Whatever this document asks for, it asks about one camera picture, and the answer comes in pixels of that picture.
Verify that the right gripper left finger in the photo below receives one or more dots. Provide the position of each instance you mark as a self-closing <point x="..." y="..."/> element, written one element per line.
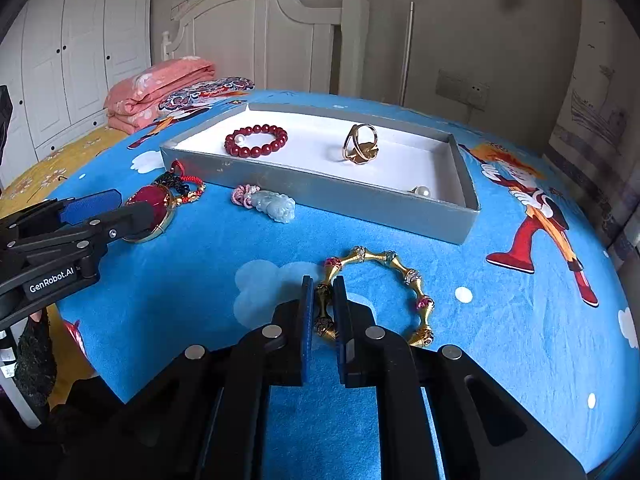
<point x="304" y="309"/>

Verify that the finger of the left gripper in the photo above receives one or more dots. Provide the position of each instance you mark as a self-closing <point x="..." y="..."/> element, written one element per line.
<point x="36" y="240"/>
<point x="90" y="205"/>

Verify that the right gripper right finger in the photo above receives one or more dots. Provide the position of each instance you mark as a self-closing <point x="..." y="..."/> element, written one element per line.
<point x="345" y="333"/>

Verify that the pale jade pendant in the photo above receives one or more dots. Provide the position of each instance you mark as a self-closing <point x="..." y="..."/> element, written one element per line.
<point x="277" y="206"/>

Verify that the red flower hair clip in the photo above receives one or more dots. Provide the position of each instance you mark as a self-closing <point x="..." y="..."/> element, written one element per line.
<point x="152" y="199"/>

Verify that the gold bangle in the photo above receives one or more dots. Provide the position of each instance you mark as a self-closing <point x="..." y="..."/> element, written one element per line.
<point x="167" y="219"/>

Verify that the double ring flower brooch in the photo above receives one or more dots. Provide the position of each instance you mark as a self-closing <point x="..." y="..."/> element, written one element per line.
<point x="356" y="151"/>

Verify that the white pearl with cap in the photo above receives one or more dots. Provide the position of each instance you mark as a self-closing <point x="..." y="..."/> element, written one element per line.
<point x="421" y="190"/>

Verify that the grey white jewelry tray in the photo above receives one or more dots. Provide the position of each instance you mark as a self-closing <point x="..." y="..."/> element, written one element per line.
<point x="311" y="168"/>

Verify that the yellow floral bedsheet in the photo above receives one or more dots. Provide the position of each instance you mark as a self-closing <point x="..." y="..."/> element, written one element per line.
<point x="36" y="183"/>

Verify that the folded pink quilt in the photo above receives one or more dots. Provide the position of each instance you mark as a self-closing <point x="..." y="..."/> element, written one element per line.
<point x="132" y="104"/>

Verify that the white wardrobe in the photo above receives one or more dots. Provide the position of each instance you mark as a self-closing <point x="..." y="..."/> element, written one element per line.
<point x="58" y="60"/>

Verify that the patterned pillow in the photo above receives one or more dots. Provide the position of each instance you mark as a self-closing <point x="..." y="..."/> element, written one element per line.
<point x="204" y="93"/>

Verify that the white bed headboard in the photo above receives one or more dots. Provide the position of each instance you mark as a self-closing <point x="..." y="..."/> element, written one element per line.
<point x="277" y="44"/>

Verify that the metal pole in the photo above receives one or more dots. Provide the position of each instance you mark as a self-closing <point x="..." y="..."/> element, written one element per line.
<point x="406" y="56"/>

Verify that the ship print curtain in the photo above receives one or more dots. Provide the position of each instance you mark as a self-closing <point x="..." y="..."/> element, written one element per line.
<point x="594" y="145"/>

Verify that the wall switch and socket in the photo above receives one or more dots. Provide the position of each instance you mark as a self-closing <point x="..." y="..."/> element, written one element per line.
<point x="461" y="89"/>

